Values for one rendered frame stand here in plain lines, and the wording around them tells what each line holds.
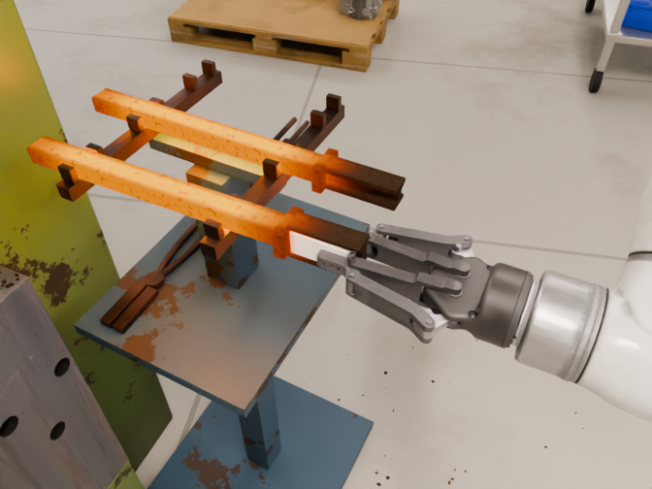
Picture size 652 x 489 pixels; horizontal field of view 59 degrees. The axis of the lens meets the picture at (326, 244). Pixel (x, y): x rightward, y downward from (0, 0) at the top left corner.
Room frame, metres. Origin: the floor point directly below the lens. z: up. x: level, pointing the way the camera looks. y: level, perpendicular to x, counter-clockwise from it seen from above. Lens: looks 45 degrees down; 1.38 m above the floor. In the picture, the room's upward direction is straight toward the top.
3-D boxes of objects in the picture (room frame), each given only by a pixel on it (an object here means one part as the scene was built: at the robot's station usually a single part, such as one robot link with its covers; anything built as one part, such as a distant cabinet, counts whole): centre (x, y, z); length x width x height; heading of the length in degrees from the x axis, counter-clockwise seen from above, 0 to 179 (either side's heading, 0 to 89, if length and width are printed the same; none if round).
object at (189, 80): (0.73, 0.09, 0.94); 0.23 x 0.06 x 0.02; 63
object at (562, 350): (0.32, -0.21, 0.95); 0.09 x 0.06 x 0.09; 154
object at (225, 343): (0.62, 0.15, 0.67); 0.40 x 0.30 x 0.02; 153
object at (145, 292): (0.78, 0.18, 0.69); 0.60 x 0.04 x 0.01; 154
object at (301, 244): (0.41, 0.00, 0.95); 0.07 x 0.01 x 0.03; 64
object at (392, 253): (0.39, -0.09, 0.95); 0.11 x 0.01 x 0.04; 59
